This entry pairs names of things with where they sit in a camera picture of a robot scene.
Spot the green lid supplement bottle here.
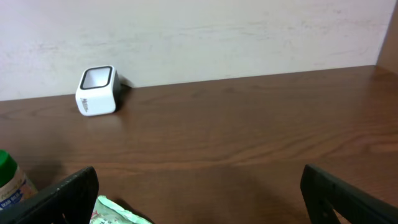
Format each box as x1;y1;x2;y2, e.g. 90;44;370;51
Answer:
0;150;37;210

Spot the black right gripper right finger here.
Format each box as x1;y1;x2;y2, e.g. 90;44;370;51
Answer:
300;164;397;224

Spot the light green wipes pack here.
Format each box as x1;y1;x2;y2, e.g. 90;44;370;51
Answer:
90;195;152;224

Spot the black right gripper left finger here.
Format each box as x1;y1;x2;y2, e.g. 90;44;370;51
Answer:
1;166;99;224

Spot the white barcode scanner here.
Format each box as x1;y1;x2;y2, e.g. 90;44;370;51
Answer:
75;65;121;116

